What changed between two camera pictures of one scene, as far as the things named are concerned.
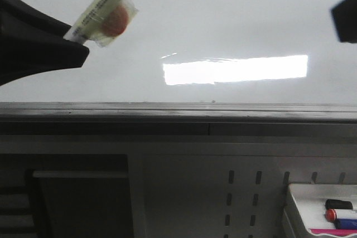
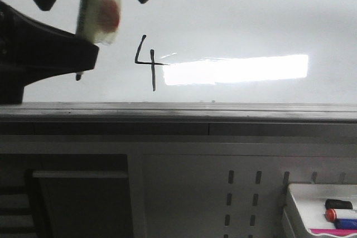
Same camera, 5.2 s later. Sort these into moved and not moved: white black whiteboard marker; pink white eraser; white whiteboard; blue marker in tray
Moved: white black whiteboard marker
Not moved: pink white eraser; blue marker in tray; white whiteboard
